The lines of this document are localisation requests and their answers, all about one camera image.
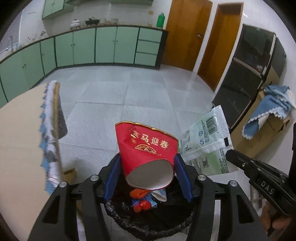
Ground black trash bin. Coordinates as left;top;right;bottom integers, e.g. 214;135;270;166
97;154;194;240

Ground black wok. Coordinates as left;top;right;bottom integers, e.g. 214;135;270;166
85;17;100;27

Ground black glass cabinet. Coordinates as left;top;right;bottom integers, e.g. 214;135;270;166
212;24;287;131

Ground window with blinds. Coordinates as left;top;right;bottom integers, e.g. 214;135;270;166
1;11;23;54

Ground silver green snack wrapper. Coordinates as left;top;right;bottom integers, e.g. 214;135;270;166
178;105;238;176

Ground green upper wall cabinets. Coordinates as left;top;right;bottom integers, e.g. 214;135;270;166
42;1;154;20

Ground green lower kitchen cabinets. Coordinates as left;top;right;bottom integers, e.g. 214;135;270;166
1;26;168;106

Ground wooden door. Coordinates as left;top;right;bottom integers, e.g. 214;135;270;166
198;3;243;91
162;0;213;71

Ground orange foam fruit net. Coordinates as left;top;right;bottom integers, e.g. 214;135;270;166
129;188;150;199

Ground sink faucet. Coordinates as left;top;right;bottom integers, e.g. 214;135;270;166
8;36;14;52

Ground red plastic bag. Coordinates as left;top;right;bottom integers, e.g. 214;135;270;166
133;200;152;213

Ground red paper cup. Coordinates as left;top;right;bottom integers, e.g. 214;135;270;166
115;121;178;190

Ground white cooking pot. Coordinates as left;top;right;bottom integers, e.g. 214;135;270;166
70;19;81;30

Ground person's right hand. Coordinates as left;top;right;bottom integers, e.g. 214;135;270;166
260;201;292;240

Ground blue white cloth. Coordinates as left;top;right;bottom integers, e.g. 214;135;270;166
242;85;295;140

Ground brown cardboard box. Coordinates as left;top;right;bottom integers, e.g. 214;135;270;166
231;91;290;158

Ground blue plastic bag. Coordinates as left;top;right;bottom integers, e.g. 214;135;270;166
132;194;157;210

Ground green bottle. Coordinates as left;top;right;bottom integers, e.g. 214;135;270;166
156;13;166;29

